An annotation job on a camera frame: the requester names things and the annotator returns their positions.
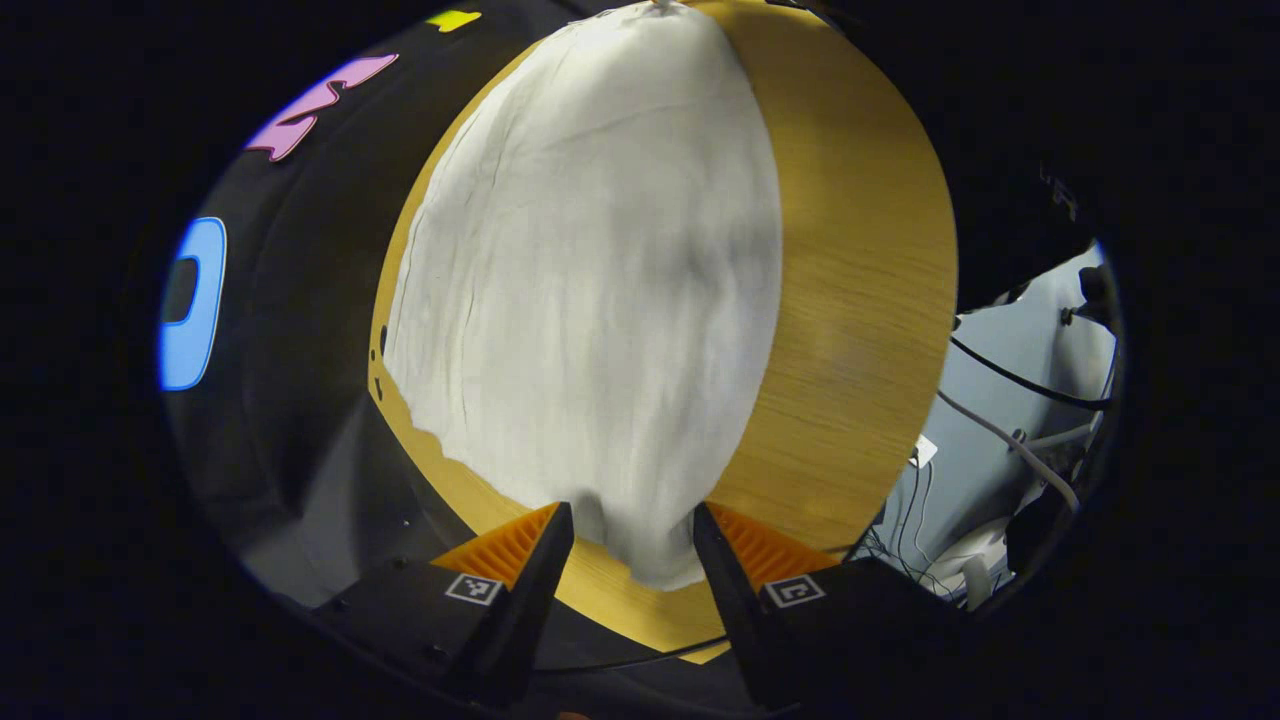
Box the black cable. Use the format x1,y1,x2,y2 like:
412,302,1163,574
948,335,1115,411

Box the white jeans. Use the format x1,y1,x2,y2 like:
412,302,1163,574
383,0,784,591

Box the tangled thin cables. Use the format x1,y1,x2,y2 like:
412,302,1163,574
858,465,963,596

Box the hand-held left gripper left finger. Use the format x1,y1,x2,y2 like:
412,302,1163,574
310,502,576,708

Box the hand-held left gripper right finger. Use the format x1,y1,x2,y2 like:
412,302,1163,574
692,502,965,710

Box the white power strip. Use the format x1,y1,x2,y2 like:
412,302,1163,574
925,518,1013,609

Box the grey cable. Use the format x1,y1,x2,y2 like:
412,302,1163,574
936,388,1085,513

